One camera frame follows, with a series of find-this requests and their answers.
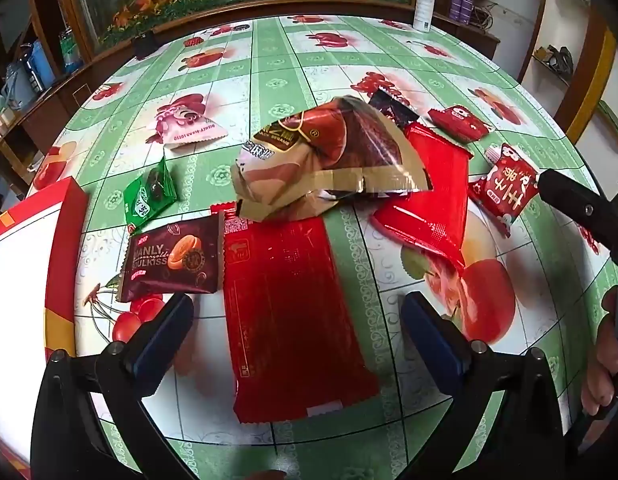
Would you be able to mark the small green snack packet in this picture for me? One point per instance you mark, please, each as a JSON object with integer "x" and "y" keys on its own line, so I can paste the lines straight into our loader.
{"x": 146, "y": 195}

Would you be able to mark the tan and brown snack bag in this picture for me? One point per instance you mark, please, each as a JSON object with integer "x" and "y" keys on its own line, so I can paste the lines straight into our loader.
{"x": 339, "y": 155}

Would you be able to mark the wide red snack packet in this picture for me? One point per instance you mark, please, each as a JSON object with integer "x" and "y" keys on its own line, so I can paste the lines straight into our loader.
{"x": 429, "y": 200}

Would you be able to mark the long red snack packet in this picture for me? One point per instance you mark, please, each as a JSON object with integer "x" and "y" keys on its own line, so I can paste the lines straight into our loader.
{"x": 289, "y": 320}

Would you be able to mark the red gift box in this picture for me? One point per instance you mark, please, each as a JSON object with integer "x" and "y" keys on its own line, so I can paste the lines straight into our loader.
{"x": 19, "y": 310}

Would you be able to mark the person's right hand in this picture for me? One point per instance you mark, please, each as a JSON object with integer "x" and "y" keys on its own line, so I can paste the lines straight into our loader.
{"x": 604, "y": 370}

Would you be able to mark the pink triangular snack packet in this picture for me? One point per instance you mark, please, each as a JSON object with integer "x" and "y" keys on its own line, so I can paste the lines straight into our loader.
{"x": 186, "y": 120}

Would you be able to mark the brown cookie packet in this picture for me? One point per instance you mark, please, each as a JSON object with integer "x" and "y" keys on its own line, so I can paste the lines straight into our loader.
{"x": 171, "y": 257}

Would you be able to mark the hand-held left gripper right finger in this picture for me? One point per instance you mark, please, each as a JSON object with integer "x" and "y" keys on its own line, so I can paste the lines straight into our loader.
{"x": 429, "y": 345}

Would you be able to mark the green bottle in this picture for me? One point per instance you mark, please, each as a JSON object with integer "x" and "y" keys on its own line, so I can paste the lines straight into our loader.
{"x": 70, "y": 50}

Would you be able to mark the small black object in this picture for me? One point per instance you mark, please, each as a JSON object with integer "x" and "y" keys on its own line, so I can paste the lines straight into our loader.
{"x": 145, "y": 45}

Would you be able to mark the dark purple snack packet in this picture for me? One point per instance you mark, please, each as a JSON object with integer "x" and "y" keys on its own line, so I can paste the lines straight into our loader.
{"x": 391, "y": 107}

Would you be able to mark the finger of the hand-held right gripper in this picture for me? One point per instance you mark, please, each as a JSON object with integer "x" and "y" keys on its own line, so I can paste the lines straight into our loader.
{"x": 579, "y": 205}

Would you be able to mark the white spray bottle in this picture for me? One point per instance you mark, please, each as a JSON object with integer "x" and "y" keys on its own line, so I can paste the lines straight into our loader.
{"x": 423, "y": 5}

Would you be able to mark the small red snack packet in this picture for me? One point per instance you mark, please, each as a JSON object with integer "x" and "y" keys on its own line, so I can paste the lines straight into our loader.
{"x": 459, "y": 121}

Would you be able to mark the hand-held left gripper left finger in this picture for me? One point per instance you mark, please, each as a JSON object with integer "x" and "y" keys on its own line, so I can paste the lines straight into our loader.
{"x": 161, "y": 340}

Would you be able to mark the green fruit print tablecloth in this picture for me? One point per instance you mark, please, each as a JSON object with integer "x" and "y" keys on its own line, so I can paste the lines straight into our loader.
{"x": 289, "y": 60}

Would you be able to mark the purple bottles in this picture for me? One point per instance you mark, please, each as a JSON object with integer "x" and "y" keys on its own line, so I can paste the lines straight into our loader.
{"x": 461, "y": 6}

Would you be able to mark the red and white snack packet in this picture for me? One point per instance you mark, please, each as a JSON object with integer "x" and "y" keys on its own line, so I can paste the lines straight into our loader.
{"x": 504, "y": 185}

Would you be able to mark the blue bag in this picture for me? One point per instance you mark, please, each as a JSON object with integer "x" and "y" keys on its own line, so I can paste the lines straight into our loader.
{"x": 26, "y": 75}

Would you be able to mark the dark clutter on shelf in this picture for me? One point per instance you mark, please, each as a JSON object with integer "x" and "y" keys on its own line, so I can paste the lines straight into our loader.
{"x": 556, "y": 59}

